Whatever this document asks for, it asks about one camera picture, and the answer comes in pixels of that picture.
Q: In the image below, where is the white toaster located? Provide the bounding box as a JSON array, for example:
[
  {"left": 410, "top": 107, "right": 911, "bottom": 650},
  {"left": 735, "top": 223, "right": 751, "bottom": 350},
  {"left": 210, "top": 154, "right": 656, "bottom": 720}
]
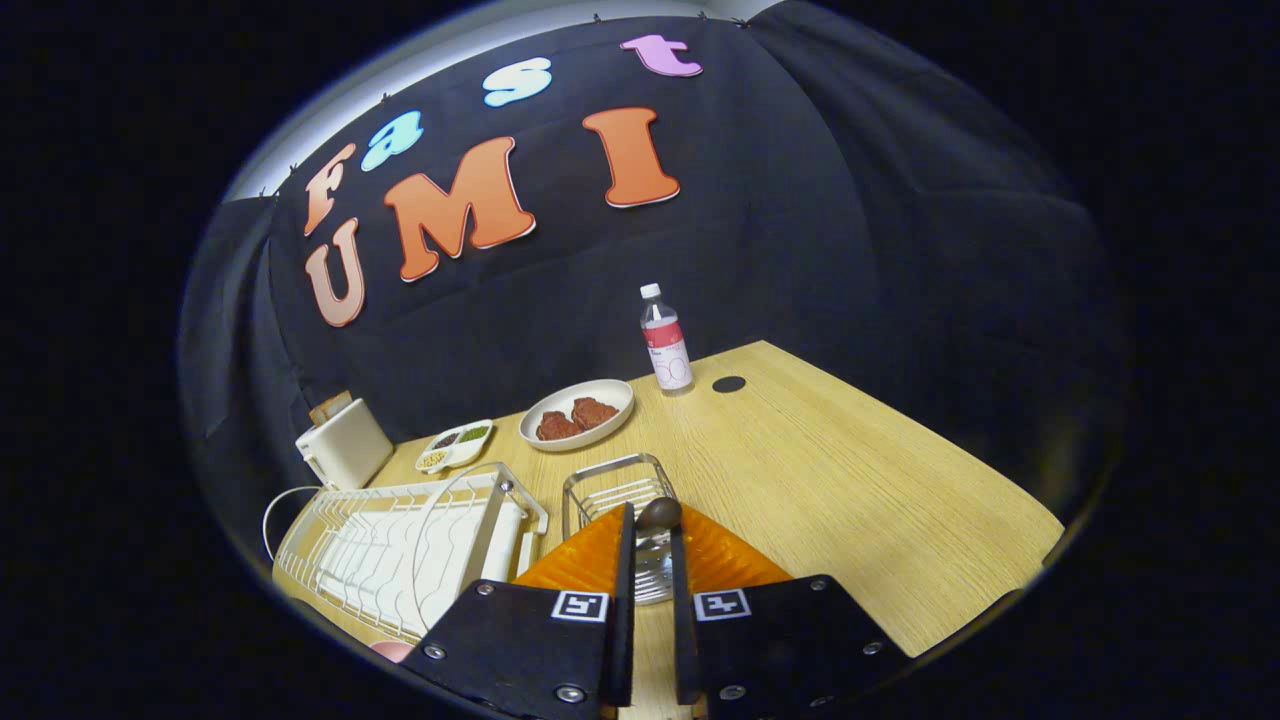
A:
[{"left": 295, "top": 398, "right": 395, "bottom": 491}]

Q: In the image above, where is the beige plate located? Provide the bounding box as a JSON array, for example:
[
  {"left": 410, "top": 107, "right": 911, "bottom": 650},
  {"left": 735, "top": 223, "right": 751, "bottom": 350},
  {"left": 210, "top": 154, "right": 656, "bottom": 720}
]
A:
[{"left": 519, "top": 379, "right": 635, "bottom": 453}]

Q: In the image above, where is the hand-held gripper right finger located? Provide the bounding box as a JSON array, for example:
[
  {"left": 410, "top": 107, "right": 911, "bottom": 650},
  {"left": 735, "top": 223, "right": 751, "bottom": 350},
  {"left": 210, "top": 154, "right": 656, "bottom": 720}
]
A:
[{"left": 668, "top": 505, "right": 906, "bottom": 716}]

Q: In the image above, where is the clear bottle with red label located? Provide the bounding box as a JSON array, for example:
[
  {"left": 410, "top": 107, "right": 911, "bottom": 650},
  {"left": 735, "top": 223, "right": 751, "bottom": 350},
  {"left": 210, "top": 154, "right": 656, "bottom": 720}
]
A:
[{"left": 640, "top": 283, "right": 694, "bottom": 396}]

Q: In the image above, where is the metal spoon with dark handle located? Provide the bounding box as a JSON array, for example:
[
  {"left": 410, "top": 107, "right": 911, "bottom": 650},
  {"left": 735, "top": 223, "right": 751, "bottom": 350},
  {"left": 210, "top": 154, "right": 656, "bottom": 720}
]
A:
[{"left": 634, "top": 496, "right": 684, "bottom": 607}]

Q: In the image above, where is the metal wire basket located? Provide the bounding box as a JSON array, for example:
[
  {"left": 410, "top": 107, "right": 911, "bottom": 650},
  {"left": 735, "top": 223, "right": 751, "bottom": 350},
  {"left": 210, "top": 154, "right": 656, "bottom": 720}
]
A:
[{"left": 562, "top": 453, "right": 681, "bottom": 546}]

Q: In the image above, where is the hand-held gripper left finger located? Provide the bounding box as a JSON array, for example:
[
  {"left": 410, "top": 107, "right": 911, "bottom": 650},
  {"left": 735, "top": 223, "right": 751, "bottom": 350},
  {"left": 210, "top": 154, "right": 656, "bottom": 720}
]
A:
[{"left": 400, "top": 503, "right": 637, "bottom": 720}]

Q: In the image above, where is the white toaster cable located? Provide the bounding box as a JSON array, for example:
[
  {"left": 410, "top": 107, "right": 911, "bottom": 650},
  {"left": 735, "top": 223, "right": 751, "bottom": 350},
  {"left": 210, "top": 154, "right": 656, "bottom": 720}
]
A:
[{"left": 262, "top": 486, "right": 323, "bottom": 561}]

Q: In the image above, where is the white wire dish rack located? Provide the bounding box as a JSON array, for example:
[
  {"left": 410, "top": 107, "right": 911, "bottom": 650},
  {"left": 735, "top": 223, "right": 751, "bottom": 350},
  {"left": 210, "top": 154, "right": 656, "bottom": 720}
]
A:
[{"left": 272, "top": 462, "right": 549, "bottom": 646}]

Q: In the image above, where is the white divided dish with beans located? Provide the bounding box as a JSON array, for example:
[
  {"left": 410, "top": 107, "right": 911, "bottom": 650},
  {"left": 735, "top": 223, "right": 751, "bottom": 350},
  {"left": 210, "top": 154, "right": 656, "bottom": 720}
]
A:
[{"left": 416, "top": 419, "right": 494, "bottom": 474}]

